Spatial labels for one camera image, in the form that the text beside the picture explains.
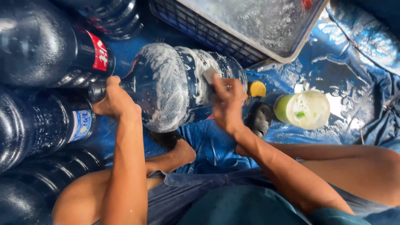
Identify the person's right hand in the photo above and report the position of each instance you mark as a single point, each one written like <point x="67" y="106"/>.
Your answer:
<point x="227" y="106"/>

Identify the person's left hand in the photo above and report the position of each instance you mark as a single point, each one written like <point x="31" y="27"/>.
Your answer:
<point x="116" y="101"/>

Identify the person's right fingers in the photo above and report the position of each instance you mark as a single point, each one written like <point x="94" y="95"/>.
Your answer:
<point x="228" y="90"/>

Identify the person's left fingers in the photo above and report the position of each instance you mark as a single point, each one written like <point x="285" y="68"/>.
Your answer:
<point x="113" y="83"/>

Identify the grey scrubbing sponge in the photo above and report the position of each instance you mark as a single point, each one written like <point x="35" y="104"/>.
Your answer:
<point x="208" y="75"/>

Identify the soapy clear water gallon bottle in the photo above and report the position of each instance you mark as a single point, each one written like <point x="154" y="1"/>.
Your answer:
<point x="175" y="86"/>

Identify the yellow sponge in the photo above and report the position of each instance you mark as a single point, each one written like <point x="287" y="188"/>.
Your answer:
<point x="257" y="89"/>

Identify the black sandal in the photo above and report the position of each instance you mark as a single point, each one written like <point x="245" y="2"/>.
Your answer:
<point x="165" y="139"/>
<point x="260" y="119"/>

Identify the blue plastic crate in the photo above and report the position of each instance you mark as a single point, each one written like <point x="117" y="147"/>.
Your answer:
<point x="237" y="28"/>

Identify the dark blue water gallon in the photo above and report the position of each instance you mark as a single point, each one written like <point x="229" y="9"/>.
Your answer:
<point x="112" y="17"/>
<point x="47" y="175"/>
<point x="18" y="206"/>

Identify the water gallon with red label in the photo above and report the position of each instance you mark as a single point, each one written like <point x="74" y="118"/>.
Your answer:
<point x="47" y="47"/>

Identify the plastic jar with green liquid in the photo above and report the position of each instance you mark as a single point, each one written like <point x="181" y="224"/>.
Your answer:
<point x="303" y="109"/>

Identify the water gallon with blue label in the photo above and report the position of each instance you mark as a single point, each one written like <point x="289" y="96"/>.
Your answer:
<point x="40" y="125"/>

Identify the blue tarpaulin sheet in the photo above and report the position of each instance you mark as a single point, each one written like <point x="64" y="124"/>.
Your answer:
<point x="328" y="78"/>

